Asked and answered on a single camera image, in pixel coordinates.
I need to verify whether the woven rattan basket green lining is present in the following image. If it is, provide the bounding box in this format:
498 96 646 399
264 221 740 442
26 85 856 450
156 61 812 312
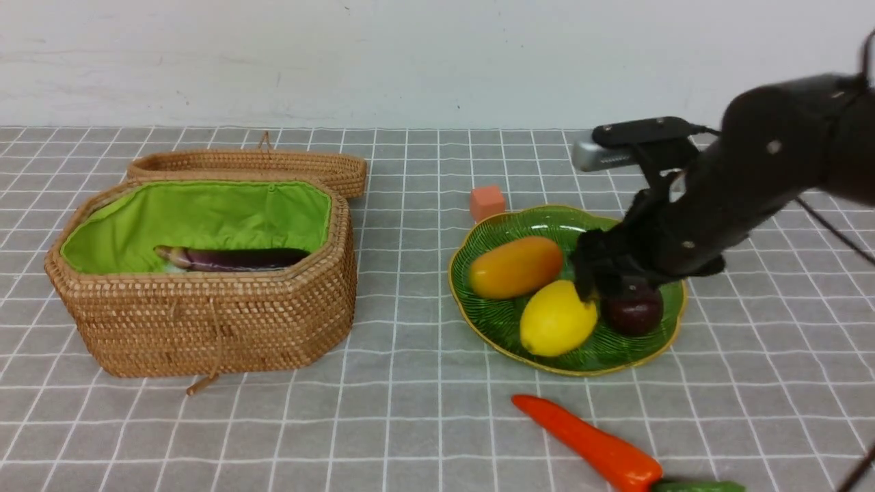
44 179 358 397

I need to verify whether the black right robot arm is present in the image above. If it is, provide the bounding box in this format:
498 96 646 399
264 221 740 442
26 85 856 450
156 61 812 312
569 74 873 300

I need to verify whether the small orange cube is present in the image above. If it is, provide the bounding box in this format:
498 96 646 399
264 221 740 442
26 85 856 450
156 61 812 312
469 184 507 223

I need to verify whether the green cucumber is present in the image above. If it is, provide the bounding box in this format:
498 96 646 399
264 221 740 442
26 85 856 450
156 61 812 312
650 480 746 492

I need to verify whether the woven rattan basket lid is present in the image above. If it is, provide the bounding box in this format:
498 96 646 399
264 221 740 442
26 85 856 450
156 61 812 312
127 132 368 198

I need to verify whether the purple eggplant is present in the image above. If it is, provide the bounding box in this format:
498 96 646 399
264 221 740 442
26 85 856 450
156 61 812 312
153 244 310 272

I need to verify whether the green glass leaf plate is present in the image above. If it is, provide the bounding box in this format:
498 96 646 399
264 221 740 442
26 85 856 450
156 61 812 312
448 204 688 377

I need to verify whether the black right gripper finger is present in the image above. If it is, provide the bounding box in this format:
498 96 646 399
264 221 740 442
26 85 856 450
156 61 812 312
574 264 600 303
612 276 660 301

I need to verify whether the yellow lemon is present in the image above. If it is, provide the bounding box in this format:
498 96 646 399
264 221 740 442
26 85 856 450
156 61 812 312
519 279 599 357

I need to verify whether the grey checked tablecloth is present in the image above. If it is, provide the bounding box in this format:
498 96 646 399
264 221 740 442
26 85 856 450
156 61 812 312
1 126 873 491

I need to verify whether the orange yellow mango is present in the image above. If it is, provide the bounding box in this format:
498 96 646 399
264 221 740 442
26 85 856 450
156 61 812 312
468 236 565 300

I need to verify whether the dark purple plum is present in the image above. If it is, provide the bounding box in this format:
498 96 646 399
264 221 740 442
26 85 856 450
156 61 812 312
600 286 664 338

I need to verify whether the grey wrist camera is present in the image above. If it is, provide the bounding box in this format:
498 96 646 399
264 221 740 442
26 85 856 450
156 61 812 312
571 139 638 172

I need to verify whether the orange carrot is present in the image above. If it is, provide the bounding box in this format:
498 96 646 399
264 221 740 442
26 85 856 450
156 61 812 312
511 394 664 491

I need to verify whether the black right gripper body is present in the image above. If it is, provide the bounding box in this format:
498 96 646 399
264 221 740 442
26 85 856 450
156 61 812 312
571 167 753 288

